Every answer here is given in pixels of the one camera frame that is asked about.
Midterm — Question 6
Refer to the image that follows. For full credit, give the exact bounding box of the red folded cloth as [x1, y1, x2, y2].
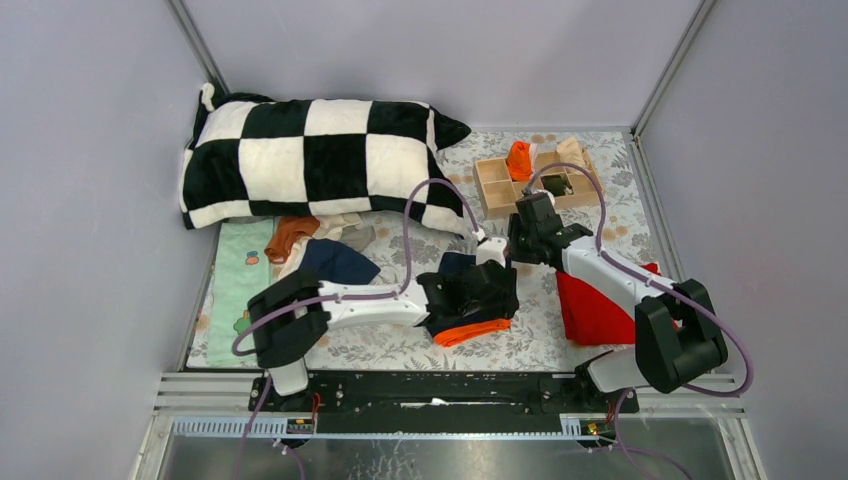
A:
[556, 261, 672, 346]

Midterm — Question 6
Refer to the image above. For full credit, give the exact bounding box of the perforated metal cable tray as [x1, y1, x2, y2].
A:
[173, 415, 619, 440]

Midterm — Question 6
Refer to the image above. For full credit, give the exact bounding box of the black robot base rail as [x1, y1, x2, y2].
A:
[248, 370, 639, 423]

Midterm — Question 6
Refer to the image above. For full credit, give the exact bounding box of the grey garment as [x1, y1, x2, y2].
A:
[339, 226, 376, 253]

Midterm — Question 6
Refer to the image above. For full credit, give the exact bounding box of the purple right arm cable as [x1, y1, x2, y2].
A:
[523, 162, 757, 480]

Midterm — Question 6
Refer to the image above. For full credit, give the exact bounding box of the cream beige garment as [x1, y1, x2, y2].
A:
[272, 213, 362, 280]

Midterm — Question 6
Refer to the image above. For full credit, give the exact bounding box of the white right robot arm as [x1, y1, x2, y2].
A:
[508, 192, 728, 412]

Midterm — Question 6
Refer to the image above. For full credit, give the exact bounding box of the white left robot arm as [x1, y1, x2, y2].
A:
[232, 260, 519, 411]

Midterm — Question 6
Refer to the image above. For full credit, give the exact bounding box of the black white checkered pillow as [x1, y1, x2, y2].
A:
[178, 83, 471, 235]

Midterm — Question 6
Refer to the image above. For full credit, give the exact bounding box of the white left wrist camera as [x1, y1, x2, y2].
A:
[475, 236, 509, 267]

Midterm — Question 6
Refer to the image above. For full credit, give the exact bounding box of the rust brown garment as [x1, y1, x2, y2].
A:
[264, 216, 320, 264]

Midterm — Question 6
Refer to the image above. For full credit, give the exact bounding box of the orange underwear white trim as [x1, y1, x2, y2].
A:
[505, 141, 538, 182]

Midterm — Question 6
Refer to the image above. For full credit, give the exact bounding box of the plain navy garment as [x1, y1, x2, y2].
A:
[298, 239, 381, 285]

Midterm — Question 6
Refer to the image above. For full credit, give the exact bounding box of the navy underwear orange trim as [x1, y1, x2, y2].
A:
[416, 251, 513, 347]

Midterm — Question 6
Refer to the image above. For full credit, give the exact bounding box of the rolled beige garment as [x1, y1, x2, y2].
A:
[556, 136, 590, 175]

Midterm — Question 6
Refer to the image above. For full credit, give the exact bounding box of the rolled dark green garment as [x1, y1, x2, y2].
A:
[541, 174, 574, 198]

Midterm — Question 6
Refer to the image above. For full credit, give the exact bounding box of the floral bed sheet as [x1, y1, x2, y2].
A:
[185, 131, 660, 371]

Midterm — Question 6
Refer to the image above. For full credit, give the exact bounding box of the wooden compartment organizer box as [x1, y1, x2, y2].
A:
[473, 147, 600, 220]

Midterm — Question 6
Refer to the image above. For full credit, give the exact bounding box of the mint green printed cloth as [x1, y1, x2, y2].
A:
[206, 219, 275, 367]

